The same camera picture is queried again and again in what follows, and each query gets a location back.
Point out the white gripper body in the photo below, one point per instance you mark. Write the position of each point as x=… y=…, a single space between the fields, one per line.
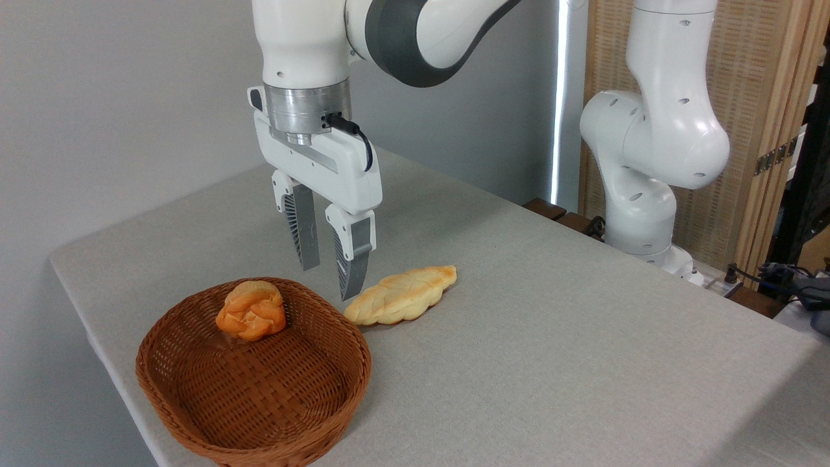
x=347 y=175

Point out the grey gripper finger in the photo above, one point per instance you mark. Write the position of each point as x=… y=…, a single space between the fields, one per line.
x=306 y=227
x=355 y=253

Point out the orange knotted bread roll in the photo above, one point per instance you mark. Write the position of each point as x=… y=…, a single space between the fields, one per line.
x=249 y=311

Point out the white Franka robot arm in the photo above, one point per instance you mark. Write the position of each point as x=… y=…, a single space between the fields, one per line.
x=655 y=130

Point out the pale braided bread loaf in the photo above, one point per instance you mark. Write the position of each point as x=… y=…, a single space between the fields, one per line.
x=402 y=295

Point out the brown woven wicker basket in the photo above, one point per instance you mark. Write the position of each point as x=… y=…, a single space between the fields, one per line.
x=272 y=402

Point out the black power plug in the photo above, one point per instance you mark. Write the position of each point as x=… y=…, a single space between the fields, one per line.
x=731 y=274

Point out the wicker folding screen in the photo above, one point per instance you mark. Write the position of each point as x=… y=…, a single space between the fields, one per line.
x=752 y=65

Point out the brass screen hinge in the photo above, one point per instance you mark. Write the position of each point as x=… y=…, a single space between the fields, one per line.
x=775 y=155

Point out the black metal stand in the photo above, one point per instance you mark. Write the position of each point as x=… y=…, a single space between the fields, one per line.
x=801 y=181

